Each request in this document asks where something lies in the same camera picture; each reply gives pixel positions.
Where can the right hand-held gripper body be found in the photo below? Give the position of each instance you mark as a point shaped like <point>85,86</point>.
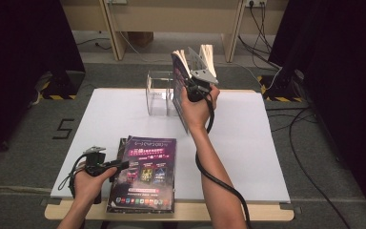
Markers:
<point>200,90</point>

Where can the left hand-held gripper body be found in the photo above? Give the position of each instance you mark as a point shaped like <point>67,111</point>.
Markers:
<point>96,165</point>

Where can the white book with picture grid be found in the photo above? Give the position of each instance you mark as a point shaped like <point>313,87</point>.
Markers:
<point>208,60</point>

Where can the clear acrylic book rack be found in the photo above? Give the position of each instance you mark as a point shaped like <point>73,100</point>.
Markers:
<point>158,95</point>

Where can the person's left hand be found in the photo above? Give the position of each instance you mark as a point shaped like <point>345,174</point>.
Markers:
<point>87,189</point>

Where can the person's right hand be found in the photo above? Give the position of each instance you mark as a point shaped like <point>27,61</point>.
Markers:
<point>198,116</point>

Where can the beige wooden desk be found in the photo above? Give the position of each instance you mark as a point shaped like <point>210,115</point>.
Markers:
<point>171,16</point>

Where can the black stand base striped edge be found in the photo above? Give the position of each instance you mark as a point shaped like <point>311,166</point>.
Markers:
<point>279,87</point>
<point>63,84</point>

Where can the black curtain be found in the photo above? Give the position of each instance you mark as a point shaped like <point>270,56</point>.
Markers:
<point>19,47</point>
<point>346,79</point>

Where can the wooden table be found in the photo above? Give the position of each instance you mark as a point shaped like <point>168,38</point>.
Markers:
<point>281,213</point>

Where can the white wall socket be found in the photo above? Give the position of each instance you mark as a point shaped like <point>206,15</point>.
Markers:
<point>256,2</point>

